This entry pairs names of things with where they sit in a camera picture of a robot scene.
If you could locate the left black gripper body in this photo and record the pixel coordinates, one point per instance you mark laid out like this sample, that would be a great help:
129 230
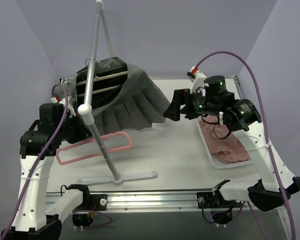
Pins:
78 128

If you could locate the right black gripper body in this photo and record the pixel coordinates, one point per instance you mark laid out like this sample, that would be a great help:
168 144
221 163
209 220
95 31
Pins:
184 102

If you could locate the pink pleated skirt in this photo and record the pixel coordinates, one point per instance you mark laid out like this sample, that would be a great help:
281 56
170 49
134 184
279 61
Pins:
229 150

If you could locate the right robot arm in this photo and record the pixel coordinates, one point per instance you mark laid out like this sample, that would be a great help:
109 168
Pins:
243 120

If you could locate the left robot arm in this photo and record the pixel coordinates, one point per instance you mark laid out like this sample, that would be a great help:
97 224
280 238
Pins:
31 220

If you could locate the grey pleated skirt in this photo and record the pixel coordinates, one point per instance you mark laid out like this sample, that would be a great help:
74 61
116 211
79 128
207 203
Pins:
137 104

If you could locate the wooden multi-bar hanger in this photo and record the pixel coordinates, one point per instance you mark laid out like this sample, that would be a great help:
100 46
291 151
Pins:
102 84

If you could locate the white plastic basket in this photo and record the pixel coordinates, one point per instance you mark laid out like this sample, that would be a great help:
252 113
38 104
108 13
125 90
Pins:
213 160

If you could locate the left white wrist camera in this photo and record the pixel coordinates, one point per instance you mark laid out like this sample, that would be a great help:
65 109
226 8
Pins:
62 101

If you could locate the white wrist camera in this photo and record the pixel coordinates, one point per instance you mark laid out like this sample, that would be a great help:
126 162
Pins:
197 78
62 101

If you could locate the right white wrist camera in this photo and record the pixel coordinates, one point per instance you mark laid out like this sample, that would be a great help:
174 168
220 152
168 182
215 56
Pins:
197 78

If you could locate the aluminium mounting rail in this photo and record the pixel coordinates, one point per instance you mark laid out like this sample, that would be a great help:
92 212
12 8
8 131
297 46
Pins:
157 201

